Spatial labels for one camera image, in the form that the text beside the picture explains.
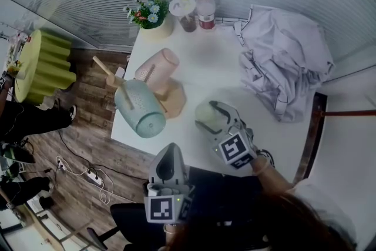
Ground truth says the crumpled white cloth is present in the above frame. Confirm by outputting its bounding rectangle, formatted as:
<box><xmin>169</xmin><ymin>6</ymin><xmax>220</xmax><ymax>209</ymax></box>
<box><xmin>233</xmin><ymin>4</ymin><xmax>335</xmax><ymax>123</ymax></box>

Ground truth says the person's right forearm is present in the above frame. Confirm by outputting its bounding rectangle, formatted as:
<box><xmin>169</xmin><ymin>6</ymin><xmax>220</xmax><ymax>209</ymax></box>
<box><xmin>251</xmin><ymin>155</ymin><xmax>294</xmax><ymax>193</ymax></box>

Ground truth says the light wooden desk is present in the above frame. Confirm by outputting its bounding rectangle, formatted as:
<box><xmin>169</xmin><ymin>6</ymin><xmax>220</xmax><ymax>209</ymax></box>
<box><xmin>0</xmin><ymin>202</ymin><xmax>89</xmax><ymax>251</ymax></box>

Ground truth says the person's left forearm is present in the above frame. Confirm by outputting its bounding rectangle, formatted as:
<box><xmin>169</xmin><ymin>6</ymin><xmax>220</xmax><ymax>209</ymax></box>
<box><xmin>163</xmin><ymin>223</ymin><xmax>183</xmax><ymax>246</ymax></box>

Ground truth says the potted flower plant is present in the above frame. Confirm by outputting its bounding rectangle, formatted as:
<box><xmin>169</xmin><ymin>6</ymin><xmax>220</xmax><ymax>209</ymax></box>
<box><xmin>123</xmin><ymin>0</ymin><xmax>174</xmax><ymax>39</ymax></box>

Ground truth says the teal textured cup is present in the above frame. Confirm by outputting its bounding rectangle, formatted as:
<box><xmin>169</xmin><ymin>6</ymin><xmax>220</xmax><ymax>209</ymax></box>
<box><xmin>114</xmin><ymin>79</ymin><xmax>167</xmax><ymax>139</ymax></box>

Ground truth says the wooden cup rack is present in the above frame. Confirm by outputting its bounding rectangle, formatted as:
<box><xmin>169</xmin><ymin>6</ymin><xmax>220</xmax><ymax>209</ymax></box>
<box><xmin>92</xmin><ymin>55</ymin><xmax>187</xmax><ymax>120</ymax></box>

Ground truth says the round table with green cloth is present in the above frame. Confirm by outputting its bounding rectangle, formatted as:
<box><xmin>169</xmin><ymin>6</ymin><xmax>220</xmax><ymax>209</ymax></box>
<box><xmin>14</xmin><ymin>29</ymin><xmax>77</xmax><ymax>105</ymax></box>

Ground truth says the reddish-brown coat rack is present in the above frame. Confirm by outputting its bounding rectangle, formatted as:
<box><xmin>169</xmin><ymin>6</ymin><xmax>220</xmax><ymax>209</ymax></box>
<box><xmin>320</xmin><ymin>109</ymin><xmax>376</xmax><ymax>118</ymax></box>

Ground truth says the pale green cup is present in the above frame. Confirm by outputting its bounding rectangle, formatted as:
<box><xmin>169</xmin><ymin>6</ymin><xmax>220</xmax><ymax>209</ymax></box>
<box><xmin>194</xmin><ymin>99</ymin><xmax>227</xmax><ymax>128</ymax></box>

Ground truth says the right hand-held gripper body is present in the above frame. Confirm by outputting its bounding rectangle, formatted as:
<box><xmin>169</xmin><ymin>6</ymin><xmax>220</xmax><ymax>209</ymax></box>
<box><xmin>211</xmin><ymin>125</ymin><xmax>259</xmax><ymax>170</ymax></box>

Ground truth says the clear lidded drink cup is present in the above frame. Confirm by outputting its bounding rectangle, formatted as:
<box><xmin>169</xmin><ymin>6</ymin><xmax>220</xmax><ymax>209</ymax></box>
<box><xmin>169</xmin><ymin>0</ymin><xmax>197</xmax><ymax>33</ymax></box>

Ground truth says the yellow flower bunch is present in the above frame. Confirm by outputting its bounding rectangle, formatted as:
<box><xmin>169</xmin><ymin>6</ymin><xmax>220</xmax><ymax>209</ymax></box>
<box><xmin>7</xmin><ymin>60</ymin><xmax>23</xmax><ymax>75</ymax></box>

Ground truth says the black office chair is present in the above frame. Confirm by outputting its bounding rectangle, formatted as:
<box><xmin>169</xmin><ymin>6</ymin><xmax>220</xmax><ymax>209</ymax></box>
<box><xmin>86</xmin><ymin>202</ymin><xmax>165</xmax><ymax>251</ymax></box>

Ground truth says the long white power strip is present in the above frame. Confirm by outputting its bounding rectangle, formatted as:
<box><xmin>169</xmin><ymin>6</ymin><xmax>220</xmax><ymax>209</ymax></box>
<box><xmin>86</xmin><ymin>170</ymin><xmax>103</xmax><ymax>186</ymax></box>

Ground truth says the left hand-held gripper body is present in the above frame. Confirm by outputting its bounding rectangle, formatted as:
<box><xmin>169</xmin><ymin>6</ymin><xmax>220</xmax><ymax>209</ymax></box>
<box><xmin>143</xmin><ymin>183</ymin><xmax>195</xmax><ymax>224</ymax></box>

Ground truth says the person's dark clothing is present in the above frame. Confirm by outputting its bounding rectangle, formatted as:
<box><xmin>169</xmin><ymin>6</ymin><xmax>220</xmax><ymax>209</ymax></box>
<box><xmin>182</xmin><ymin>166</ymin><xmax>265</xmax><ymax>245</ymax></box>

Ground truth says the person's white shirt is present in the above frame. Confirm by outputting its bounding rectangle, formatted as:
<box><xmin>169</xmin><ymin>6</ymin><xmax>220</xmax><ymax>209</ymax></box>
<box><xmin>286</xmin><ymin>178</ymin><xmax>358</xmax><ymax>247</ymax></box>

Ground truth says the pink cup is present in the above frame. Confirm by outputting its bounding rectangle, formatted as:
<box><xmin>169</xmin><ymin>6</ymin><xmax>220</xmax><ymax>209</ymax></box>
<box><xmin>134</xmin><ymin>48</ymin><xmax>180</xmax><ymax>92</ymax></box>

